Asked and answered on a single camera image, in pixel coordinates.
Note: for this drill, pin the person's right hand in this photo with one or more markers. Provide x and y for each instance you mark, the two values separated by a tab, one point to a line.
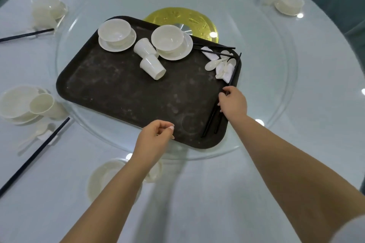
233	104

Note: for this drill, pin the person's left hand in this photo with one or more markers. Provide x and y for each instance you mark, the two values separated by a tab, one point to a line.
152	143

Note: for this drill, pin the bunch of black chopsticks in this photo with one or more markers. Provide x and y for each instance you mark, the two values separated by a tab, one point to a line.
207	124

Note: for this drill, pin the heap of small white pieces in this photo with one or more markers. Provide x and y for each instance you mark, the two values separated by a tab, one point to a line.
211	64

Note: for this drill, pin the black tray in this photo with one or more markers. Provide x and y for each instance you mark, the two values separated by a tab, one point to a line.
114	94

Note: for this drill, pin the placed chopstick rest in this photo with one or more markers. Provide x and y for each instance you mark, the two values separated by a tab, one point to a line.
52	139

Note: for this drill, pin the placed white spoon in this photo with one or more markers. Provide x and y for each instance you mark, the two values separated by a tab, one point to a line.
42	128

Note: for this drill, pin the person's right forearm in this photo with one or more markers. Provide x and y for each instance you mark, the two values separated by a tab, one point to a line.
291	171

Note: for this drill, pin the person's left forearm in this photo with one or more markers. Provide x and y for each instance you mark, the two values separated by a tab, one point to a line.
108	208

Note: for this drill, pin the glass lazy susan turntable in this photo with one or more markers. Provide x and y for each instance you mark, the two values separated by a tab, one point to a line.
265	94

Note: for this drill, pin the white round table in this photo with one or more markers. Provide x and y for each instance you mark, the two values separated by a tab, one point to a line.
313	109

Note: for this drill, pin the gold turntable base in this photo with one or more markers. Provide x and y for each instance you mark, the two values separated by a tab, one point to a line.
159	16

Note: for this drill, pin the white shirt sleeve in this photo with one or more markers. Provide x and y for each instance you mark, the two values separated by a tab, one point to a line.
350	231

